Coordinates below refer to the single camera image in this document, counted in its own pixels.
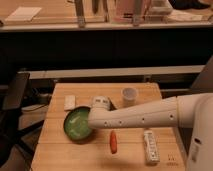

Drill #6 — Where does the green ceramic bowl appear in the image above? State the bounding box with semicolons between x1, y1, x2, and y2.
63;106;93;141

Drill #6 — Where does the white paper sheet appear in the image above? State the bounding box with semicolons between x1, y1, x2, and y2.
5;6;41;22

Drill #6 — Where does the black rectangular object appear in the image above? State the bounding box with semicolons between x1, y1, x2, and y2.
110;100;117;110

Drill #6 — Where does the orange carrot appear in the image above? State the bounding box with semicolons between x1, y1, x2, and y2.
110;130;117;154

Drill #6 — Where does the white sponge block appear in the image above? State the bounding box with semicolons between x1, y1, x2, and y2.
64;95;76;111

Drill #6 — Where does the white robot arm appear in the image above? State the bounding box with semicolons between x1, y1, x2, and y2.
88;96;178;129

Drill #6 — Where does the black chair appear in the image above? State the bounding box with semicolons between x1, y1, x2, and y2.
0;73;44;168

